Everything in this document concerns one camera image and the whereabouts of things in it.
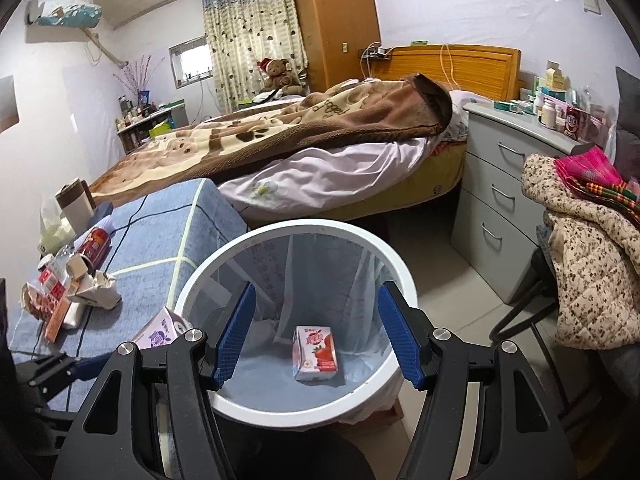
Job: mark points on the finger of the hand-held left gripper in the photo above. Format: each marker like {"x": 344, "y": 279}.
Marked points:
{"x": 50, "y": 372}

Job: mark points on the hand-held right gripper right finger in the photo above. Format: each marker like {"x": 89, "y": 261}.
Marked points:
{"x": 400, "y": 332}

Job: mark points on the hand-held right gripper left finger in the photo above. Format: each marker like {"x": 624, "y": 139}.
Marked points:
{"x": 234, "y": 332}

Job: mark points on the strawberry milk carton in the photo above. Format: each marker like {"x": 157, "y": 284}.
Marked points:
{"x": 315, "y": 355}

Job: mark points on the white round trash bin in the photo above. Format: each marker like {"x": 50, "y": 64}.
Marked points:
{"x": 310, "y": 230}

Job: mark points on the red cartoon drink can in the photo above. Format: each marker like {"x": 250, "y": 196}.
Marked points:
{"x": 92, "y": 247}

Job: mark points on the orange slim box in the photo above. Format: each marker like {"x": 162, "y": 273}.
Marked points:
{"x": 57, "y": 320}

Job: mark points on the torn brown and white carton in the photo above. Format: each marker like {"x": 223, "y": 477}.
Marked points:
{"x": 37, "y": 302}

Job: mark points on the purple milk carton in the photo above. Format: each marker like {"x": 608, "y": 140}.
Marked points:
{"x": 160, "y": 332}

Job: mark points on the translucent white bin liner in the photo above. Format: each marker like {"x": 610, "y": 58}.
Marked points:
{"x": 325, "y": 280}

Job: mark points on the crumpled white carton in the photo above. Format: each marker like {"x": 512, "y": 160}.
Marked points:
{"x": 95, "y": 285}

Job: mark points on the black metal chair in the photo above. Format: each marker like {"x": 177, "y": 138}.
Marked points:
{"x": 520, "y": 310}

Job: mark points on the blue checked tablecloth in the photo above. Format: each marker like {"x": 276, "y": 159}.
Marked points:
{"x": 160, "y": 230}

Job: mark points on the cream and brown lidded cup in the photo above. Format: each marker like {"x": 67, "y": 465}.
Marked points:
{"x": 75, "y": 210}

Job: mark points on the lilac quilt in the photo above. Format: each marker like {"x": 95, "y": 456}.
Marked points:
{"x": 340, "y": 170}

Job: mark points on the grey drawer chest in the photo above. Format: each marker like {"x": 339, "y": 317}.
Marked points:
{"x": 500, "y": 185}

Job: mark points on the floral padded jacket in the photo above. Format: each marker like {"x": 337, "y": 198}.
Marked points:
{"x": 590, "y": 260}

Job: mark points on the brown printed blanket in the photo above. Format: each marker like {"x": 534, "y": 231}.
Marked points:
{"x": 280, "y": 130}

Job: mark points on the cluttered desk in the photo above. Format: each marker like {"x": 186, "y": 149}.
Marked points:
{"x": 150, "y": 125}

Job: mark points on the flat medicine boxes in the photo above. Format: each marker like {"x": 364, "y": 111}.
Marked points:
{"x": 510, "y": 106}

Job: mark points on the pink plaid cloth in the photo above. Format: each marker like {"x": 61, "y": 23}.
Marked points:
{"x": 595, "y": 170}

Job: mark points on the brown teddy bear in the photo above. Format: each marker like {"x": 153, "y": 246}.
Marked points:
{"x": 280, "y": 75}

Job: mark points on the white pill bottle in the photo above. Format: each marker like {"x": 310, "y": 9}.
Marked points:
{"x": 548, "y": 115}

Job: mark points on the dried branches in vase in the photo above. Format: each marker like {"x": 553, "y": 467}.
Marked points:
{"x": 140, "y": 77}

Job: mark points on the wooden headboard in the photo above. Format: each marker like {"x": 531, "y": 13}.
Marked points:
{"x": 480, "y": 70}

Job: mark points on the red cartoon face box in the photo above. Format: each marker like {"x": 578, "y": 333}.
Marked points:
{"x": 580, "y": 125}

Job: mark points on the small barred window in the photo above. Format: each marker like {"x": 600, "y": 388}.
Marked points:
{"x": 192, "y": 60}

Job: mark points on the black power strip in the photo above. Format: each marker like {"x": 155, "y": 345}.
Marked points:
{"x": 375, "y": 52}

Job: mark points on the heart patterned curtain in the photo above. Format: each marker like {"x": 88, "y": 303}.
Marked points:
{"x": 245, "y": 35}

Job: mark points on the wrapped air conditioner pipe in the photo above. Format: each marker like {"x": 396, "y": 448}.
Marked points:
{"x": 107, "y": 50}

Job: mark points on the wooden wardrobe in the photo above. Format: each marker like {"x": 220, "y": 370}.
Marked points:
{"x": 335, "y": 20}

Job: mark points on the wall air conditioner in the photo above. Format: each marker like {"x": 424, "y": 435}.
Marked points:
{"x": 65, "y": 10}

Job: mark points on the white wall switch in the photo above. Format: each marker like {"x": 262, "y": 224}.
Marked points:
{"x": 590, "y": 3}

